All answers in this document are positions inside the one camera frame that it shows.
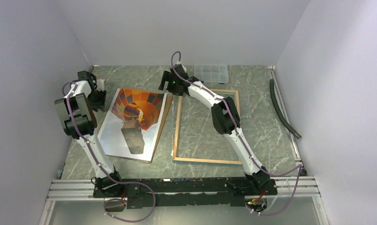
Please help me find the brown backing board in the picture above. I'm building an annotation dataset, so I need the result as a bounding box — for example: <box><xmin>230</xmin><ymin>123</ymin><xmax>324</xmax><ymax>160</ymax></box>
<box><xmin>112</xmin><ymin>93</ymin><xmax>174</xmax><ymax>164</ymax></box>

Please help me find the hot air balloon photo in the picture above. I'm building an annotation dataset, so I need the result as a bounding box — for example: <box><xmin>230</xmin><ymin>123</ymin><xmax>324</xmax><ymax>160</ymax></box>
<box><xmin>97</xmin><ymin>88</ymin><xmax>168</xmax><ymax>162</ymax></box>

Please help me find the blue picture frame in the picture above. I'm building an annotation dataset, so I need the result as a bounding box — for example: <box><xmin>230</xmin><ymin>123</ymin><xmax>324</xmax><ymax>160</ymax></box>
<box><xmin>171</xmin><ymin>89</ymin><xmax>241</xmax><ymax>165</ymax></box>

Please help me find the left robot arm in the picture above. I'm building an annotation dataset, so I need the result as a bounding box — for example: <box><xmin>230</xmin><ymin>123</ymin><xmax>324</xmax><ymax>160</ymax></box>
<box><xmin>54</xmin><ymin>70</ymin><xmax>124</xmax><ymax>197</ymax></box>

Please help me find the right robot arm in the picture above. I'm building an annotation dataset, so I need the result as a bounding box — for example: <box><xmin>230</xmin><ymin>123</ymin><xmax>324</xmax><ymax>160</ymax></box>
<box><xmin>158</xmin><ymin>64</ymin><xmax>270</xmax><ymax>195</ymax></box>

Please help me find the clear plastic organizer box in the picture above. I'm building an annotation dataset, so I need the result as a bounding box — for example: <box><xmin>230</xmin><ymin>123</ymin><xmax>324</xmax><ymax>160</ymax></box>
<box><xmin>194</xmin><ymin>64</ymin><xmax>229</xmax><ymax>84</ymax></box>

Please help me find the black base bar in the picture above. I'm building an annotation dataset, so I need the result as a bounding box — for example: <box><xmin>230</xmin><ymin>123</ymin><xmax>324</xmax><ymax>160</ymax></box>
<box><xmin>93</xmin><ymin>177</ymin><xmax>278</xmax><ymax>209</ymax></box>

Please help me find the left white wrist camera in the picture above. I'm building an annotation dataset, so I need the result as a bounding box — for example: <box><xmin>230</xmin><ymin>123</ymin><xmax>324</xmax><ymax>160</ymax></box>
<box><xmin>96</xmin><ymin>79</ymin><xmax>105</xmax><ymax>91</ymax></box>

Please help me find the black hose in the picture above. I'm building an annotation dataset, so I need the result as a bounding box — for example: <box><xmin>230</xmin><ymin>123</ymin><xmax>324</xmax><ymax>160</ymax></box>
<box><xmin>269</xmin><ymin>78</ymin><xmax>302</xmax><ymax>139</ymax></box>

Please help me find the aluminium rail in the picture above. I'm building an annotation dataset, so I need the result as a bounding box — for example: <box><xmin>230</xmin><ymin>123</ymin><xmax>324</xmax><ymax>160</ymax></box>
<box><xmin>46</xmin><ymin>176</ymin><xmax>321</xmax><ymax>201</ymax></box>

